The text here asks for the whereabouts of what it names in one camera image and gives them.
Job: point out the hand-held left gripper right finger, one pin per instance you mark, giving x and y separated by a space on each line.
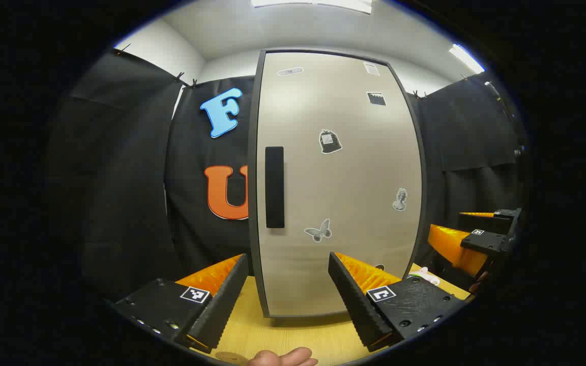
356 305

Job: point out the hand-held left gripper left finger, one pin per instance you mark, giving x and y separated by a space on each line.
222 310

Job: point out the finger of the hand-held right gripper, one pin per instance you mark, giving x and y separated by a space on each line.
450 246
506 221

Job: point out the round brown coaster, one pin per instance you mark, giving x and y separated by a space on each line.
232 359

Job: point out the dark grey cabinet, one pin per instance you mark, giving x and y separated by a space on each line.
253 203

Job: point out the green plush toy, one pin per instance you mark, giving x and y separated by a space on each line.
425 276

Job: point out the black backdrop cloth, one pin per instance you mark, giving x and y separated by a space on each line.
120 178

